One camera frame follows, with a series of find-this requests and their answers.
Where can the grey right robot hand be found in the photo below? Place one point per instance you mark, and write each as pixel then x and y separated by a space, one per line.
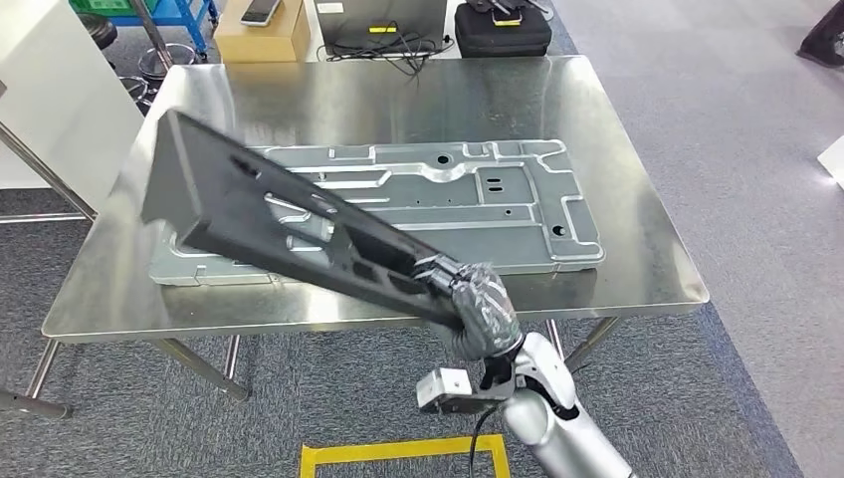
pixel 485 310

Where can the black plastic panel part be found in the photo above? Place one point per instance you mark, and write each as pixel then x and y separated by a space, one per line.
pixel 217 198

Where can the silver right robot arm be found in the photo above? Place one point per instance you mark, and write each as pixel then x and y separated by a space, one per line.
pixel 567 435

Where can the stainless steel workbench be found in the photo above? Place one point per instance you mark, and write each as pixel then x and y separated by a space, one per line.
pixel 593 165

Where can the grey stamped metal plate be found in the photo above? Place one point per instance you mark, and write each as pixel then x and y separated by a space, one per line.
pixel 461 198

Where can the black carrying case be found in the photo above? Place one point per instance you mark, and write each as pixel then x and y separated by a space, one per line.
pixel 501 36

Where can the dark grey laptop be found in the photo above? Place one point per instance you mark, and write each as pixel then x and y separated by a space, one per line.
pixel 382 16

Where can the cardboard box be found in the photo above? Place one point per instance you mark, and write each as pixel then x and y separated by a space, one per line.
pixel 264 43

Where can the smartphone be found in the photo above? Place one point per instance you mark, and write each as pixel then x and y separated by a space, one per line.
pixel 260 10

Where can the white display plinth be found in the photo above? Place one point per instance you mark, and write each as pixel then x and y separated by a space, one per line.
pixel 834 161

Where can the blue trolley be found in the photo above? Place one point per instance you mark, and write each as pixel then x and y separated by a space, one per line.
pixel 184 13

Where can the white board panel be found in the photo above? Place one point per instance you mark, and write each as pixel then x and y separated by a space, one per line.
pixel 59 99

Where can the black stool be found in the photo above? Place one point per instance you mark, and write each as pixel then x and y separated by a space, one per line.
pixel 99 29

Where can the green plastic crate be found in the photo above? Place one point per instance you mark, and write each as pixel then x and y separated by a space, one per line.
pixel 112 5

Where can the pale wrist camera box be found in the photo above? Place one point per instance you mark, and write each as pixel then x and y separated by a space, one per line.
pixel 445 389

